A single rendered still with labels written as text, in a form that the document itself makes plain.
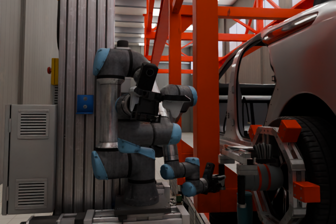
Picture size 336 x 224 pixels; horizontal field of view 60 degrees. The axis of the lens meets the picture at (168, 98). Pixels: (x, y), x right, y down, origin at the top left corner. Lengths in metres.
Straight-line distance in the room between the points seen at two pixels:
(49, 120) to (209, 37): 1.26
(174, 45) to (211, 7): 1.94
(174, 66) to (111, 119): 2.89
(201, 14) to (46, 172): 1.45
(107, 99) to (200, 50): 1.06
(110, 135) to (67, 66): 0.42
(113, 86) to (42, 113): 0.36
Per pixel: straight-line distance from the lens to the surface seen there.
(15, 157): 1.43
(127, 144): 0.95
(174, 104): 0.77
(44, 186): 1.42
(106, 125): 1.20
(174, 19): 4.18
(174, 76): 4.00
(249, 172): 1.47
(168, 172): 1.43
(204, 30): 2.14
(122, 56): 1.22
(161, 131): 0.98
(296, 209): 1.52
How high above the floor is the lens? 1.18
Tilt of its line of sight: 4 degrees up
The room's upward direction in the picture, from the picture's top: straight up
